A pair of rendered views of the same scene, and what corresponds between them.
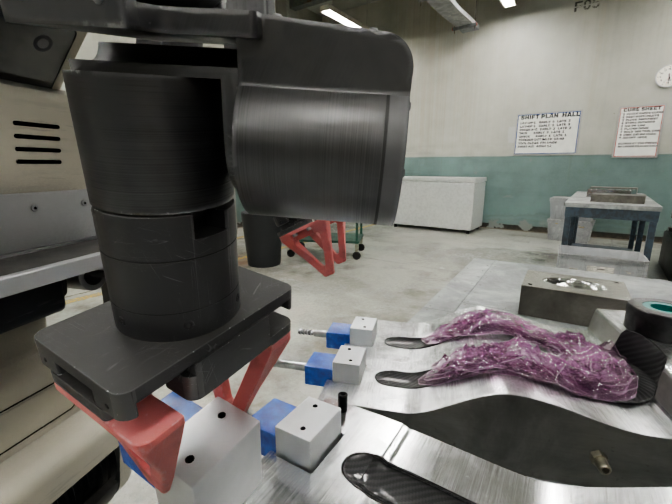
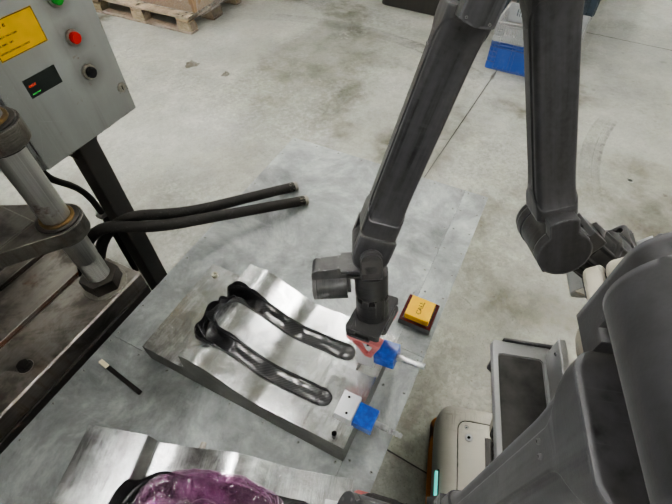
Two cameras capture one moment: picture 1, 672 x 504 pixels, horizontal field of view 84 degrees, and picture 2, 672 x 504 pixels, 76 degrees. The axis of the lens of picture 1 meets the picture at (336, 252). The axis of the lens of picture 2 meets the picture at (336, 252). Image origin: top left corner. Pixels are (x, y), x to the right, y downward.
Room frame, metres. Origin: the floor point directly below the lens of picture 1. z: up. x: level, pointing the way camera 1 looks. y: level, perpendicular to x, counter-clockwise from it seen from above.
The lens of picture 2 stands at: (0.58, -0.02, 1.73)
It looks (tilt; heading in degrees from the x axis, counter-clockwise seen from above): 51 degrees down; 176
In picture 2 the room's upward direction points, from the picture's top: 1 degrees counter-clockwise
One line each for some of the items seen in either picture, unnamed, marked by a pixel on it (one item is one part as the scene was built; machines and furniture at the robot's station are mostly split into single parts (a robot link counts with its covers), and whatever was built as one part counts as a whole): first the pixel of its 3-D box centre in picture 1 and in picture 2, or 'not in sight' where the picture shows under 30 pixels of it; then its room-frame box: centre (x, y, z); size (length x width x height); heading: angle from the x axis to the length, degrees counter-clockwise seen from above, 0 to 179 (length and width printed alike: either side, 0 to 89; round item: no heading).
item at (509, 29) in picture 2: not in sight; (540, 29); (-2.61, 1.77, 0.28); 0.61 x 0.41 x 0.15; 55
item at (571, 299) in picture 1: (571, 298); not in sight; (0.82, -0.54, 0.84); 0.20 x 0.15 x 0.07; 59
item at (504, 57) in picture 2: not in sight; (532, 52); (-2.61, 1.77, 0.11); 0.61 x 0.41 x 0.22; 55
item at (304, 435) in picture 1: (268, 424); (370, 420); (0.31, 0.06, 0.89); 0.13 x 0.05 x 0.05; 59
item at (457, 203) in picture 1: (437, 202); not in sight; (7.00, -1.88, 0.47); 1.52 x 0.77 x 0.94; 55
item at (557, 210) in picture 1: (572, 208); not in sight; (5.78, -3.64, 0.49); 0.60 x 0.42 x 0.33; 51
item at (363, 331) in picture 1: (335, 335); not in sight; (0.58, 0.00, 0.86); 0.13 x 0.05 x 0.05; 76
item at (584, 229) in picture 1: (569, 229); not in sight; (5.78, -3.64, 0.16); 0.60 x 0.42 x 0.33; 51
